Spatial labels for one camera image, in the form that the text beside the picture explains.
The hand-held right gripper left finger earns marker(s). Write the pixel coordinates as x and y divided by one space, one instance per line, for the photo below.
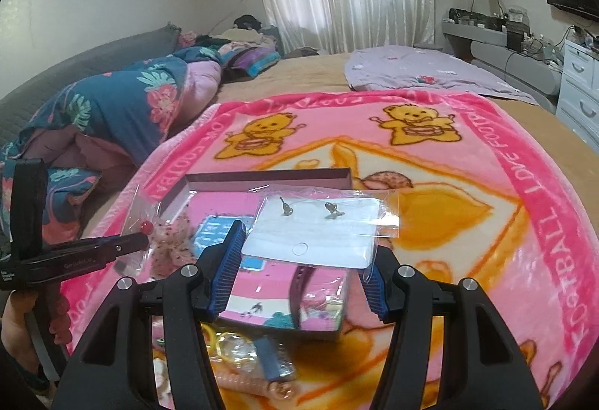
229 265

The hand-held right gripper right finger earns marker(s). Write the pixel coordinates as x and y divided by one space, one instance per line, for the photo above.
374 293

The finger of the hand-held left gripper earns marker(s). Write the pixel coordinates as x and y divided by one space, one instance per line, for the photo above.
124 245

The pink dotted bow hair clip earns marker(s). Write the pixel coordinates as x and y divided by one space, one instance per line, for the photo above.
173 244

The clear earring packet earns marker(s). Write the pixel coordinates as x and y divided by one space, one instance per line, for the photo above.
318 232

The shallow cardboard box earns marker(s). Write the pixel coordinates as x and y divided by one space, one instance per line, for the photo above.
262 178

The person's left hand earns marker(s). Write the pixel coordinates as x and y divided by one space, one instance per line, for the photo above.
16 325

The blue printed card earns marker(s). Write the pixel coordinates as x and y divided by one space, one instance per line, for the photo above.
210 234

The dark purple hair clip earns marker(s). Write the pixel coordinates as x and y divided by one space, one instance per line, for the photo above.
297 293

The pink bear printed blanket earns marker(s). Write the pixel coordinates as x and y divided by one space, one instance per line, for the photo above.
468 204

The floral quilt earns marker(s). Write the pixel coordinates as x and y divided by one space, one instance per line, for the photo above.
107 106

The grey headboard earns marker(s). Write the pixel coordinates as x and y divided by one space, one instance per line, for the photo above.
70 63

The pile of clothes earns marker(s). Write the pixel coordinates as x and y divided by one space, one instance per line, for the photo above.
248 54

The purple bed sheet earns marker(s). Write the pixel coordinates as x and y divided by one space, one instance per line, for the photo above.
397 68

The grey dressing table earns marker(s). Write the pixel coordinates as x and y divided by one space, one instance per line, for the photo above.
505 61

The white dresser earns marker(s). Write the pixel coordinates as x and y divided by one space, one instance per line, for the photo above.
578 87

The cluster of vanity items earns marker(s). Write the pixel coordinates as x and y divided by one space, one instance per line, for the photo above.
477 21

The oval vanity mirror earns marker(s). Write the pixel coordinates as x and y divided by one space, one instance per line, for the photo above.
486 3

